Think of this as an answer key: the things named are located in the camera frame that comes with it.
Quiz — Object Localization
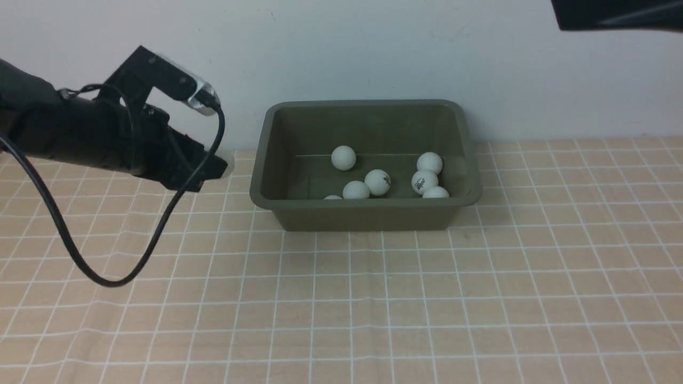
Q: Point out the beige checkered tablecloth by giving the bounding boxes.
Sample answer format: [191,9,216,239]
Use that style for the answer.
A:
[1,138,682,383]

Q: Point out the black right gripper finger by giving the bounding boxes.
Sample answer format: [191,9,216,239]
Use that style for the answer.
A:
[551,1,682,31]

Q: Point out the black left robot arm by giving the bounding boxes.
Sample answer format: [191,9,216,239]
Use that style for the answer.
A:
[2,46,230,192]

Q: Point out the olive green plastic bin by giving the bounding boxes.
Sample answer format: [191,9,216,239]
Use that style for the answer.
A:
[250,100,483,233]

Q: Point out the white ball marked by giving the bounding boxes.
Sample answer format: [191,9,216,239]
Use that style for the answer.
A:
[364,169,391,196]

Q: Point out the white ball with logo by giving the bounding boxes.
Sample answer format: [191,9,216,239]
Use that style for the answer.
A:
[342,180,370,199]

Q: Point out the white ball bin corner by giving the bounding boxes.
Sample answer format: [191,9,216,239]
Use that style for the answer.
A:
[416,151,443,175]

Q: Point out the black left camera cable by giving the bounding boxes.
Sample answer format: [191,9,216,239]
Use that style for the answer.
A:
[0,83,226,289]

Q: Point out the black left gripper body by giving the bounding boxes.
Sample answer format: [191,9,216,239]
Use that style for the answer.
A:
[126,105,208,190]

